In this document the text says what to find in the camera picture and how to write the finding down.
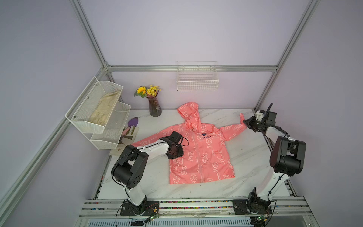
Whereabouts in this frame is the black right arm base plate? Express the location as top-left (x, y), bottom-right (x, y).
top-left (232, 199), bottom-right (272, 215)

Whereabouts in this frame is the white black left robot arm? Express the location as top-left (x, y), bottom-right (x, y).
top-left (111, 131), bottom-right (187, 206)

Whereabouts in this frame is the yellow flower bouquet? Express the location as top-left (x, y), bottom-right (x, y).
top-left (134, 85), bottom-right (162, 98)

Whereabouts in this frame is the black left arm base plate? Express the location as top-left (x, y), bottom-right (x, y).
top-left (118, 200), bottom-right (160, 217)

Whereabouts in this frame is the aluminium front rail frame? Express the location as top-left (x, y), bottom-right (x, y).
top-left (76, 197), bottom-right (319, 227)

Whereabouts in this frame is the beige cloth in shelf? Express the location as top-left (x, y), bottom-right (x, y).
top-left (89, 91), bottom-right (121, 126)

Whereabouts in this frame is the dark glass vase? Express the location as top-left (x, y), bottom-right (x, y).
top-left (148, 97), bottom-right (162, 117)

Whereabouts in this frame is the pink printed hooded jacket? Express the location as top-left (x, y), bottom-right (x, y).
top-left (133, 102), bottom-right (247, 184)

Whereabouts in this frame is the pink handled garden tool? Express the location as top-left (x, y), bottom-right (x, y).
top-left (122, 127), bottom-right (130, 136)

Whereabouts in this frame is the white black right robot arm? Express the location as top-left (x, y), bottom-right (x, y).
top-left (243, 103), bottom-right (306, 214)

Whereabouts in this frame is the white two-tier wire shelf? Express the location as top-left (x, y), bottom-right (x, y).
top-left (65, 77), bottom-right (131, 150)

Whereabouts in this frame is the white wire wall basket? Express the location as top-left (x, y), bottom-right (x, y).
top-left (176, 61), bottom-right (219, 91)

